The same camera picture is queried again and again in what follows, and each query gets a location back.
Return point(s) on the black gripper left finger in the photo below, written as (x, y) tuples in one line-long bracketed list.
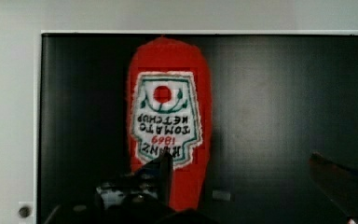
[(152, 179)]

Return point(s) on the red ketchup bottle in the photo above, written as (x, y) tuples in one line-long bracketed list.
[(169, 110)]

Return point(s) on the black toaster oven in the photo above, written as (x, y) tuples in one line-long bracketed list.
[(276, 100)]

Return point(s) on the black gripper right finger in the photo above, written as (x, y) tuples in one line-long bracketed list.
[(338, 182)]

